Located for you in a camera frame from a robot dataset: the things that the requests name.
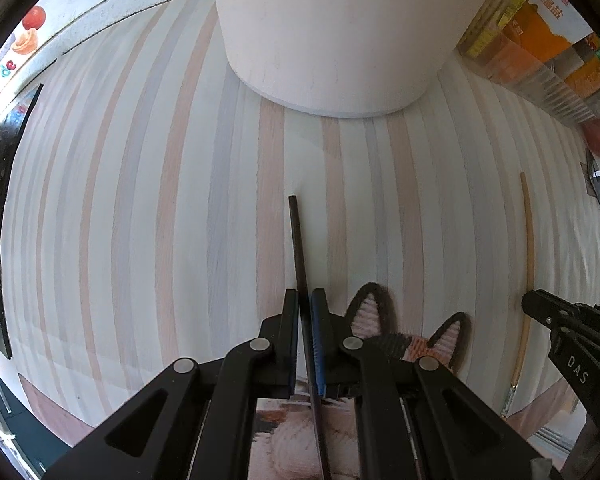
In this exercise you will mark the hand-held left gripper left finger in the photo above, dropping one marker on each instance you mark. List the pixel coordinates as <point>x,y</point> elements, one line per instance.
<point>291,350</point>

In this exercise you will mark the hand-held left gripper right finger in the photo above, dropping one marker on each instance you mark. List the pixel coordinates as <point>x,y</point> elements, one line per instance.
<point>319,345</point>

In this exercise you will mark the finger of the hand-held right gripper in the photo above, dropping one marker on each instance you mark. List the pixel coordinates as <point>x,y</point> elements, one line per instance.
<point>545,307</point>

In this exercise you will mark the black chopstick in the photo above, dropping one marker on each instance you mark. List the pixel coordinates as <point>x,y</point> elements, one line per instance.
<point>300,260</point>

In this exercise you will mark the wooden chopstick with green end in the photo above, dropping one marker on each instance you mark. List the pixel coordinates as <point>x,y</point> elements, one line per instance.
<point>530,260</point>

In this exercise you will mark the clear plastic organizer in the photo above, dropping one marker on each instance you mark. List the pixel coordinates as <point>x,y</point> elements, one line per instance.
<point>555,90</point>

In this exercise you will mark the striped pastel placemat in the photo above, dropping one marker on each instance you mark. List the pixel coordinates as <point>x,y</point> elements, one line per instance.
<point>130,185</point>

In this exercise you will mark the orange printed box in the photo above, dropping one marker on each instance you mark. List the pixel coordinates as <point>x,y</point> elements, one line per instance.
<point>592,72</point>

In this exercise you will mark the yellow box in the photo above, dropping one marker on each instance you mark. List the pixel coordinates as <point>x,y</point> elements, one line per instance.
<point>485,35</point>

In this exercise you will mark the teal cabinet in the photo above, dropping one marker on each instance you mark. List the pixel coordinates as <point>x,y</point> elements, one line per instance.
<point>5,400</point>

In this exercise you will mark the large white round container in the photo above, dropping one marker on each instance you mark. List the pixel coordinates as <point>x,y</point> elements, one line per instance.
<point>330,35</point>

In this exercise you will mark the fruit print poster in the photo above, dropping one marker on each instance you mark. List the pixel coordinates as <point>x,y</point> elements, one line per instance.
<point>27,30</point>

